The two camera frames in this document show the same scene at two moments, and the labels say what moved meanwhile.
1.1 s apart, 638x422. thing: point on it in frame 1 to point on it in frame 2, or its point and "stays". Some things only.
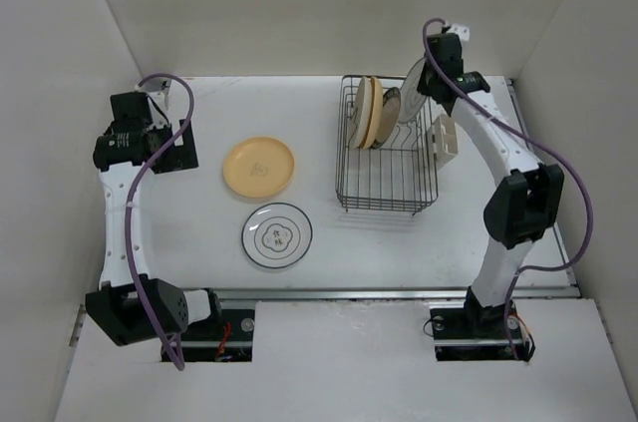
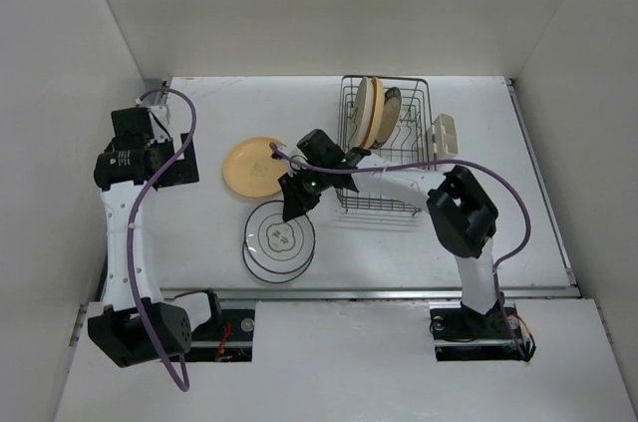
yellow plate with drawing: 258,167 stays
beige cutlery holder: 443,138 stays
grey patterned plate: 391,110 stays
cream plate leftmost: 362,116 stays
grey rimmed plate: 412,101 to 275,245
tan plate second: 377,113 stays
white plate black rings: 277,234 to 270,276
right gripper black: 422,87 to 296,201
